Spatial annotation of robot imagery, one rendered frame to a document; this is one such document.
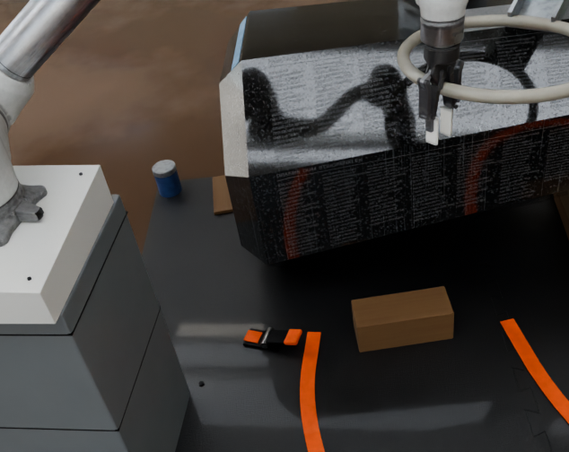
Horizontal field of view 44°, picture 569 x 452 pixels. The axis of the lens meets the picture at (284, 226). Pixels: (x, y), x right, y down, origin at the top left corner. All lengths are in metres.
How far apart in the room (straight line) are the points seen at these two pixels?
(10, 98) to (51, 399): 0.68
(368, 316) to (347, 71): 0.74
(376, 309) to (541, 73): 0.84
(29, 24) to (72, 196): 0.36
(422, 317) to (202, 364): 0.72
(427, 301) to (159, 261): 1.06
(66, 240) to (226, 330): 1.02
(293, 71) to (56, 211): 0.85
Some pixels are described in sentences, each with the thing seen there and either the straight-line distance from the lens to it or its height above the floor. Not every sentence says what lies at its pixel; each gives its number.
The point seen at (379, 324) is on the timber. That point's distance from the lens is 2.21.
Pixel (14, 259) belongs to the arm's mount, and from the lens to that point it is 1.52.
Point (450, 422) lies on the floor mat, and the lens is 2.14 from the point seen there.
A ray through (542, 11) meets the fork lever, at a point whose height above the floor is 0.93.
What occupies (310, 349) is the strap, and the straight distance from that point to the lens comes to 2.31.
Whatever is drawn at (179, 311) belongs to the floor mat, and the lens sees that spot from 2.53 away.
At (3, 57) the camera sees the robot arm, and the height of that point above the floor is 1.18.
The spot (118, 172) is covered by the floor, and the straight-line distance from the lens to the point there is 3.35.
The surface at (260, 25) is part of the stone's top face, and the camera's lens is 2.32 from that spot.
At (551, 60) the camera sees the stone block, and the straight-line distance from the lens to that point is 2.17.
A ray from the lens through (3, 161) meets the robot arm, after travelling 1.54.
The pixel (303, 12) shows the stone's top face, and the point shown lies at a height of 0.85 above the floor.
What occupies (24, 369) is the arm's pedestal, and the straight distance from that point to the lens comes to 1.69.
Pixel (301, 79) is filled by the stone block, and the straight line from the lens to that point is 2.09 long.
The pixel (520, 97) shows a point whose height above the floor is 0.98.
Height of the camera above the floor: 1.78
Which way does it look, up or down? 39 degrees down
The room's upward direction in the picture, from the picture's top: 10 degrees counter-clockwise
